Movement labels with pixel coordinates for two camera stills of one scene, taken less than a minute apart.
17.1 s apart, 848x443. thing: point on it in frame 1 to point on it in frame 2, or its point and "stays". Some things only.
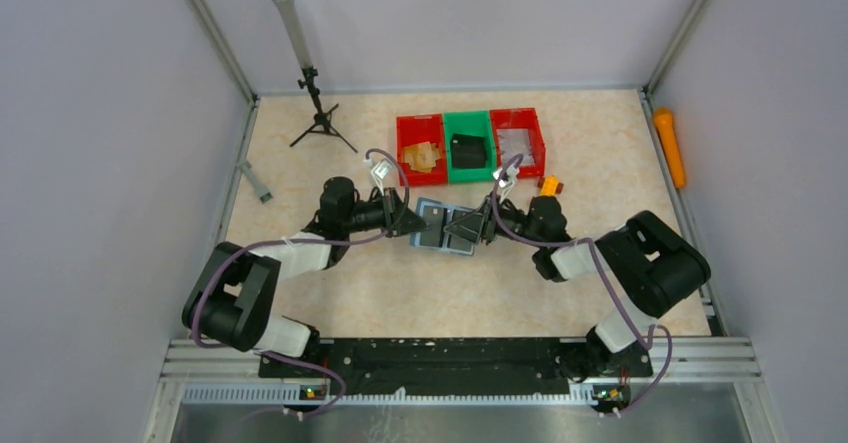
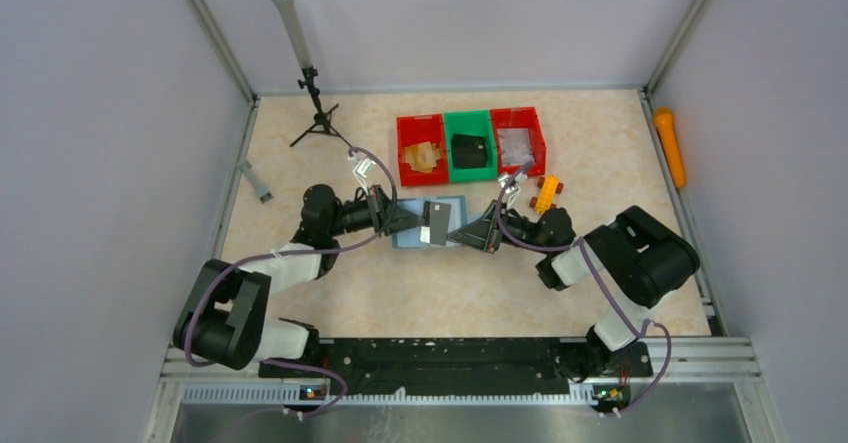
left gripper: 393,212 stays
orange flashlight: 668,132 stays
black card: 457,243 to 435,230
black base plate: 455,368 stays
